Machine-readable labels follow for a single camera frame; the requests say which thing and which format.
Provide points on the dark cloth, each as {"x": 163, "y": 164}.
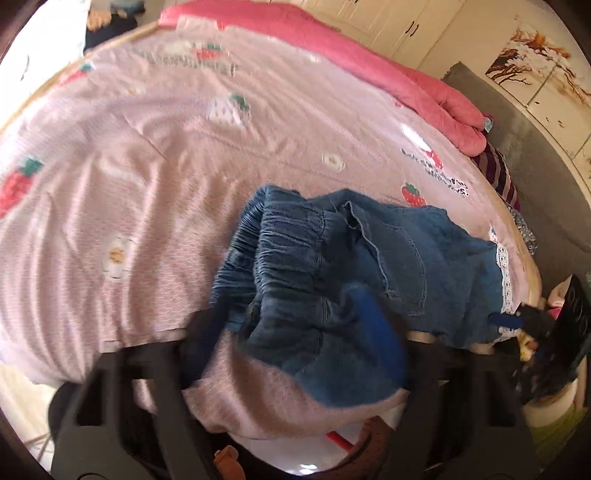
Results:
{"x": 115, "y": 21}

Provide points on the person's right forearm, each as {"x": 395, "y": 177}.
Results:
{"x": 556, "y": 422}

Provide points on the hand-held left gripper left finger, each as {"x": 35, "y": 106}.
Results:
{"x": 208, "y": 334}

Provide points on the pink quilt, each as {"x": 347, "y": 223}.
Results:
{"x": 369, "y": 55}

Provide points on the purple striped cloth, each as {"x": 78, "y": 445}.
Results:
{"x": 496, "y": 173}

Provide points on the floral patterned cloth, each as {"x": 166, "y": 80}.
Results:
{"x": 524, "y": 230}

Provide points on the tree print cabinet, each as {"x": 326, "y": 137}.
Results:
{"x": 545, "y": 69}

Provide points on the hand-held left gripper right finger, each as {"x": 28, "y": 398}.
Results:
{"x": 379, "y": 334}

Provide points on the white wardrobe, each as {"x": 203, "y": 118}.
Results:
{"x": 392, "y": 23}

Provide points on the pink strawberry print bedsheet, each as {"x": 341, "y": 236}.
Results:
{"x": 152, "y": 184}

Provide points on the blue denim pants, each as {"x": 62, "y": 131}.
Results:
{"x": 323, "y": 258}

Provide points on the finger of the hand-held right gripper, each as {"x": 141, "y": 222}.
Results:
{"x": 508, "y": 319}

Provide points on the grey padded headboard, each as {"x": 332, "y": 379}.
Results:
{"x": 545, "y": 184}

